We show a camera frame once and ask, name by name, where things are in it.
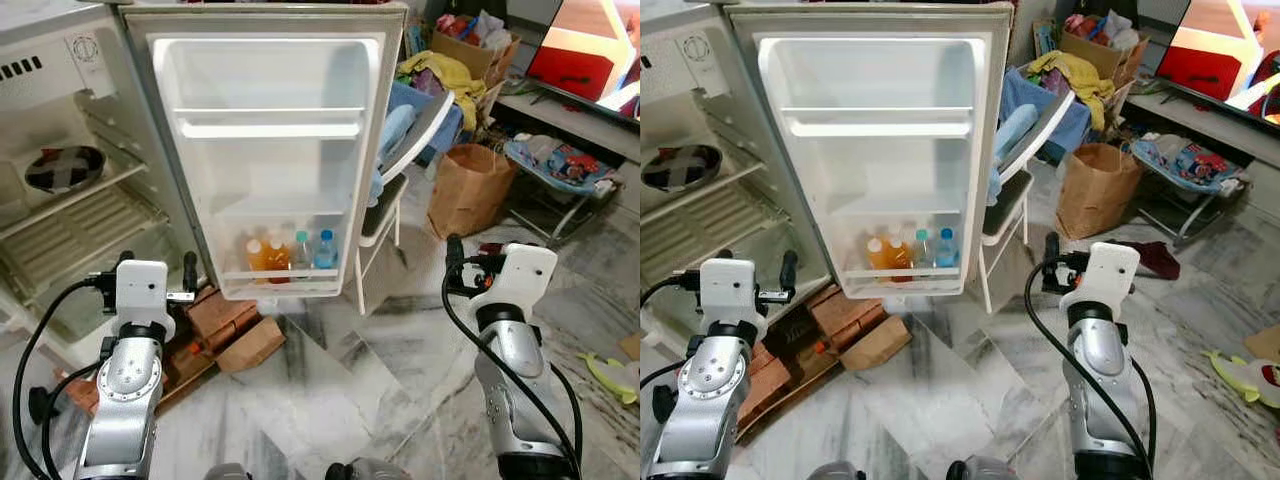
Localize green white plastic toy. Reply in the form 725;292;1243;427
1205;348;1280;409
578;350;641;406

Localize clear fridge shelf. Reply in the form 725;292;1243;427
0;140;151;241
640;140;766;216

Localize silver fridge door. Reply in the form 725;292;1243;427
120;3;409;303
725;3;1016;301

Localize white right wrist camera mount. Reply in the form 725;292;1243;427
468;242;560;321
1058;240;1142;317

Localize brown cardboard sheet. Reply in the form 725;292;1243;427
150;318;287;411
740;315;913;441

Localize cardboard box with clothes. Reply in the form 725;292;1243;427
1058;10;1151;91
430;10;523;91

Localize black bowl with tape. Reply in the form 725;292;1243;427
642;145;723;193
25;146;107;195

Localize grey robot right leg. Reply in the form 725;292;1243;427
950;456;1023;480
328;458;413;480

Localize flat screen television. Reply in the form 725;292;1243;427
525;0;641;113
1155;0;1280;116

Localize yellow cloth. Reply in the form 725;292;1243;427
1025;50;1116;131
398;50;488;131

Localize ribbed white fridge shelf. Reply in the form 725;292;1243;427
640;175;791;286
0;180;173;301

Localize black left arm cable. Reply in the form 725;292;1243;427
38;365;101;479
12;272;119;479
640;268;704;311
640;358;693;393

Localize colourful baby bouncer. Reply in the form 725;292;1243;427
503;133;623;246
1130;133;1251;246

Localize brown paper bag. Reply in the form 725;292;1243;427
428;143;518;239
1055;143;1144;239

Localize grey television shelf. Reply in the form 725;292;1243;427
1125;88;1280;169
495;88;641;163

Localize light blue cloth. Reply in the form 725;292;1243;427
368;103;419;206
988;102;1041;206

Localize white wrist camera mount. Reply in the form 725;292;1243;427
112;259;172;331
468;242;560;321
1058;240;1142;317
699;257;759;327

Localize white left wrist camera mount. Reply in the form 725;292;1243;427
699;257;759;327
112;259;172;331

